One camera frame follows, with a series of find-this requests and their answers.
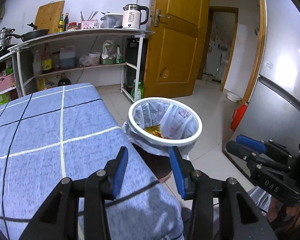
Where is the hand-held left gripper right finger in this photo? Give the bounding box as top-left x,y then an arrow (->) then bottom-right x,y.
169,146 -> 278,240

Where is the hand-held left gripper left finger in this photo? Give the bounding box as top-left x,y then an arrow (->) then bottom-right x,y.
19,146 -> 129,240

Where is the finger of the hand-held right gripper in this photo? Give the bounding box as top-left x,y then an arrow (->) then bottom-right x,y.
236,134 -> 294,158
226,140 -> 290,173

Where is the yellow snack wrapper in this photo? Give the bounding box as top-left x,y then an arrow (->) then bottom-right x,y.
143,125 -> 163,138

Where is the white bin with liner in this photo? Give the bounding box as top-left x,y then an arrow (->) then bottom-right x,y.
125,101 -> 198,160

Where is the person's right hand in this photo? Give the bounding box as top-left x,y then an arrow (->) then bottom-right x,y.
267,194 -> 300,233

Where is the red thermos flask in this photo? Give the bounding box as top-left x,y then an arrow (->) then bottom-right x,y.
231,102 -> 248,132

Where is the white basin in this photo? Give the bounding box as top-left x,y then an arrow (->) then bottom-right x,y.
226,92 -> 242,102

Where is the silver refrigerator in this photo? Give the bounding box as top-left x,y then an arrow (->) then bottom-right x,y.
221,0 -> 300,178

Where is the mop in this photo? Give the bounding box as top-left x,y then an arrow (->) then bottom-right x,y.
212,54 -> 223,83

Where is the dark liquid jug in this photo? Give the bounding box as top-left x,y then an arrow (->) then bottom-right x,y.
57,73 -> 72,87

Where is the yellow cooking oil jug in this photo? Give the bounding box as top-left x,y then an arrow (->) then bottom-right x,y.
37,77 -> 55,91

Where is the white plastic tub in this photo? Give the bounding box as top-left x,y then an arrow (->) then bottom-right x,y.
89,52 -> 101,65

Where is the crumpled clear plastic bag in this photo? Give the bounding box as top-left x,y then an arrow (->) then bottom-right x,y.
78,55 -> 92,67

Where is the wooden door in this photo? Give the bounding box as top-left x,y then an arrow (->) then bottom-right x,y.
143,0 -> 211,99

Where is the white plastic bag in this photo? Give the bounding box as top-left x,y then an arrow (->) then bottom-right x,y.
102,41 -> 118,60

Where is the grey plastic jerrycan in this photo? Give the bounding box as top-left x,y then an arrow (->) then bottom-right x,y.
59,46 -> 77,69

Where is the dark glass jar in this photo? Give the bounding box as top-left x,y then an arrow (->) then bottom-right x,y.
52,52 -> 60,70

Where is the oil bottle yellow label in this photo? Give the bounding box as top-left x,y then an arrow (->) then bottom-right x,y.
41,44 -> 53,74

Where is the clear plastic bottle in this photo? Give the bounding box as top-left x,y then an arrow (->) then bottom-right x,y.
33,50 -> 42,77

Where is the green cardboard box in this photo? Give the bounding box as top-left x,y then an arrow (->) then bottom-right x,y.
0,91 -> 12,109

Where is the white metal kitchen rack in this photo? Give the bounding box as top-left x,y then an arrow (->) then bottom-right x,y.
9,28 -> 155,103

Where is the pink plastic basket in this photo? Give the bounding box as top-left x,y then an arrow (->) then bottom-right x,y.
0,74 -> 16,92

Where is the pink utensil holder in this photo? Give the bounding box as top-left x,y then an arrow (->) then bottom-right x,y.
80,20 -> 100,30

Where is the clear plastic container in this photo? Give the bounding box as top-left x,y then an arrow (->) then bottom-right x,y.
100,13 -> 124,29

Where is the white electric kettle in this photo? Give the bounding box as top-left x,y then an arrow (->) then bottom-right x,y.
122,4 -> 150,29

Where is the bundle of chopsticks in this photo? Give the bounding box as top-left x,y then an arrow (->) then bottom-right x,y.
80,10 -> 99,22

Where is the black frying pan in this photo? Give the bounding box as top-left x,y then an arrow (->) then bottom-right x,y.
7,29 -> 50,42

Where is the wooden side shelf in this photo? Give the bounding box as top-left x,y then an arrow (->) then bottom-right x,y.
0,52 -> 18,113

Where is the wooden cutting board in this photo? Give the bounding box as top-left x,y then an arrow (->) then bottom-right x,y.
34,0 -> 65,34

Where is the steel steamer pot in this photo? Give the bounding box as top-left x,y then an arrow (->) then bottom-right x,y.
0,27 -> 13,53

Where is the black cable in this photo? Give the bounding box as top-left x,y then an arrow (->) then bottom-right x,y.
0,179 -> 163,222

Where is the paper wall strip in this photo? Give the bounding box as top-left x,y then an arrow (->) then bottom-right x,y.
150,0 -> 158,27

